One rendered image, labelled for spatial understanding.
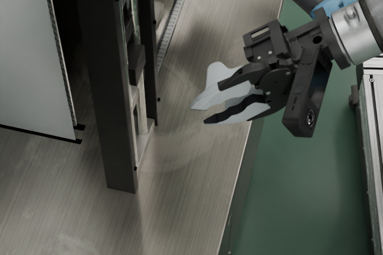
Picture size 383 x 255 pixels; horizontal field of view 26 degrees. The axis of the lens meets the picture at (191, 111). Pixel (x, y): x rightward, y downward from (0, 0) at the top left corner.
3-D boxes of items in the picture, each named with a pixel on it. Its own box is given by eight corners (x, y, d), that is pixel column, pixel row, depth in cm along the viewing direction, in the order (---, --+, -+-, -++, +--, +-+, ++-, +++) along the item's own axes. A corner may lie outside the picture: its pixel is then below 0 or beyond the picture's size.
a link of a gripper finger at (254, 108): (211, 105, 119) (263, 73, 115) (218, 138, 115) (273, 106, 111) (198, 95, 117) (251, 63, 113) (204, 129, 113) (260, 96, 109)
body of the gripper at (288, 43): (260, 66, 116) (338, 29, 113) (273, 114, 111) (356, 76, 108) (236, 36, 111) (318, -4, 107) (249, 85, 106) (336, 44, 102)
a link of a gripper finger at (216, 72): (184, 82, 114) (248, 60, 112) (191, 115, 110) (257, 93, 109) (177, 69, 111) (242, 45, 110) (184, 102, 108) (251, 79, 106)
